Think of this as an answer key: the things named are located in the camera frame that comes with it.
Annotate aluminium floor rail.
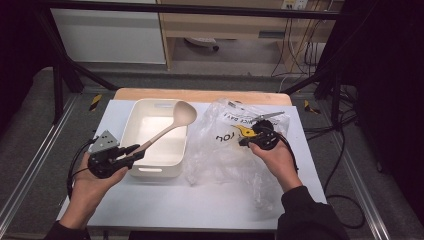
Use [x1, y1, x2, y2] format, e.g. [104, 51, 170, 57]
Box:
[328, 131, 393, 240]
[0, 94, 79, 229]

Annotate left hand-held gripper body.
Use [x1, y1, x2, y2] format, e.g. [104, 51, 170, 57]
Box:
[87, 129, 134, 179]

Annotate black hanging cables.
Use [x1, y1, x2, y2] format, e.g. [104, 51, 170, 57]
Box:
[270, 16, 329, 79]

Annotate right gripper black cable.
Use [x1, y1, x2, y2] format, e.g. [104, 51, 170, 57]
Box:
[278, 132, 300, 173]

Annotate white chair base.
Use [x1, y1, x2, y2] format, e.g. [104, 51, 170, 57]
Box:
[183, 36, 221, 53]

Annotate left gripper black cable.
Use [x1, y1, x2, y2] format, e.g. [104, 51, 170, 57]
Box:
[66, 136, 99, 199]

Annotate clear plastic smiley bag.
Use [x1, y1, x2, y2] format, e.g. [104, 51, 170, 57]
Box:
[182, 97, 292, 214]

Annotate white power strip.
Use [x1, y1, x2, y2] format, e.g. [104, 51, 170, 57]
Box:
[280, 0, 310, 11]

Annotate white plastic bin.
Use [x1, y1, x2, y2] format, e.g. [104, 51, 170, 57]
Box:
[119, 98, 189, 178]

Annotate white cabinet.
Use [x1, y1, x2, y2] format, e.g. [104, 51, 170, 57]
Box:
[50, 0, 167, 65]

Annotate person's left hand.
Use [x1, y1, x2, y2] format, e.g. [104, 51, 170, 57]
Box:
[70, 151, 130, 203]

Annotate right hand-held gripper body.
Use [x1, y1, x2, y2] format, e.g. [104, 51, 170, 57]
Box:
[246, 111, 286, 151]

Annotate black metal frame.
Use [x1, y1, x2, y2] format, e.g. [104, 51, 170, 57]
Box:
[33, 0, 354, 126]

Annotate person's right hand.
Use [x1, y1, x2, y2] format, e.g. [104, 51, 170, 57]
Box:
[248, 139, 300, 188]

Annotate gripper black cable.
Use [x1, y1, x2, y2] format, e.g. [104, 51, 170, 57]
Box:
[278, 132, 300, 173]
[66, 136, 99, 199]

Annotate beige ladle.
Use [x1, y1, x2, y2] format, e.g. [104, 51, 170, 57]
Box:
[128, 100, 198, 157]

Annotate white table sheet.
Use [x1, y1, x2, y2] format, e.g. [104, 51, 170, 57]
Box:
[56, 99, 328, 232]

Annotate wooden desk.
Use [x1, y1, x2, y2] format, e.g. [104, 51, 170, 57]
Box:
[155, 0, 344, 72]

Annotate black floor cable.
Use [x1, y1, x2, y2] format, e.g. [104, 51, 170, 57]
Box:
[301, 83, 367, 230]

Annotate yellow black floor tape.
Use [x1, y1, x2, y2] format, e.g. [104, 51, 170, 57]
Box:
[302, 99, 322, 115]
[88, 93, 103, 113]

